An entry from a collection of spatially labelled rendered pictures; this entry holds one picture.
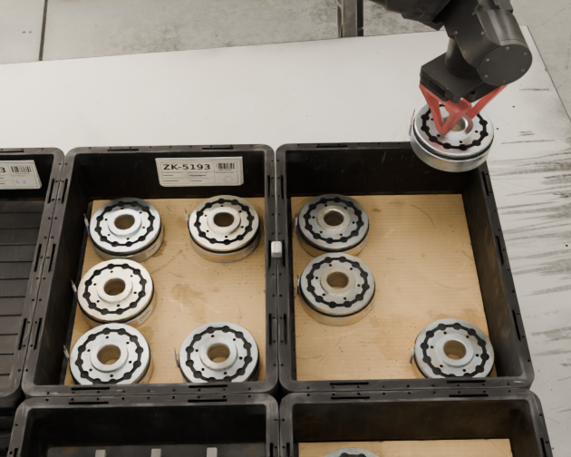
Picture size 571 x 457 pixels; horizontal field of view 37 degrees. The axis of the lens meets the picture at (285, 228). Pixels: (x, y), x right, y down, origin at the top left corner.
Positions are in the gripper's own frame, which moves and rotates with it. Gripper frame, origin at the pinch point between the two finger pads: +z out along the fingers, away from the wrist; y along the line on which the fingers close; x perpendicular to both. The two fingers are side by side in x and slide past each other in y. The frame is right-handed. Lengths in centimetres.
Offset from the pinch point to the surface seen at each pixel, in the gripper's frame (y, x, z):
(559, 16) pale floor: 155, 79, 104
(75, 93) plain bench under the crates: -20, 73, 36
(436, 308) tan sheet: -9.0, -10.3, 22.6
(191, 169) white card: -23.5, 26.9, 16.5
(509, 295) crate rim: -6.3, -18.4, 12.5
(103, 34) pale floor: 30, 167, 107
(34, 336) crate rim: -56, 13, 13
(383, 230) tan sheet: -5.3, 4.3, 22.7
